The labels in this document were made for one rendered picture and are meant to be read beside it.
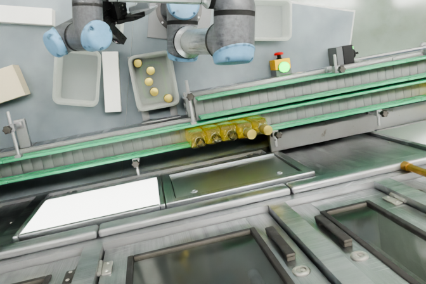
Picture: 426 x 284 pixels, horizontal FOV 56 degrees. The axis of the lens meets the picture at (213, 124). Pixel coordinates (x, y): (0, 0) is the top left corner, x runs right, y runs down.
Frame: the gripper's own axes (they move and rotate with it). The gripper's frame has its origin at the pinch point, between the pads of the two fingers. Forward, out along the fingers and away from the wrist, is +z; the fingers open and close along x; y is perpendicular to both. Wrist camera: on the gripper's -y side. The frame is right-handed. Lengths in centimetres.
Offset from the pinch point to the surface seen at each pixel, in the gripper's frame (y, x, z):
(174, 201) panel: -40, -35, -35
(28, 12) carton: -9, 50, -10
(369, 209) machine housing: -33, -84, -16
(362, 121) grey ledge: -63, -65, 54
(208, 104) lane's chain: -45.3, -13.5, 13.5
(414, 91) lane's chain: -56, -79, 76
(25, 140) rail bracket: -46, 36, -38
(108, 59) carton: -27.7, 24.1, 0.4
